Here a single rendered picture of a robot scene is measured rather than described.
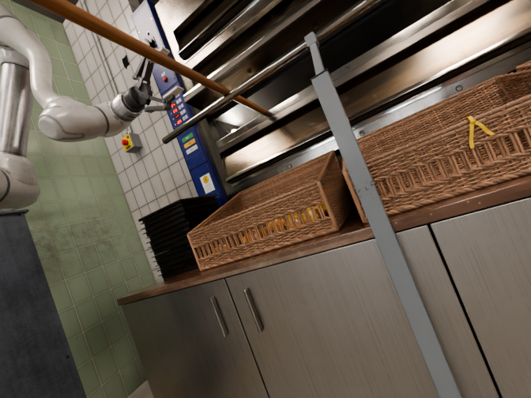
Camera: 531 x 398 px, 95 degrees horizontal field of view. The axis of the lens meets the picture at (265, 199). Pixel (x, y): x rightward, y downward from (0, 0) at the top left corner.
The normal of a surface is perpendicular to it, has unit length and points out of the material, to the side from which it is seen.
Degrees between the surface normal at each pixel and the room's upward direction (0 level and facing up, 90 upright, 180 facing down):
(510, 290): 90
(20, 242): 90
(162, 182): 90
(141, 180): 90
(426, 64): 70
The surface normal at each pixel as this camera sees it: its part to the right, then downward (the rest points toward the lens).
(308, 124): -0.52, -0.21
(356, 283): -0.42, 0.12
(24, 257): 0.85, -0.35
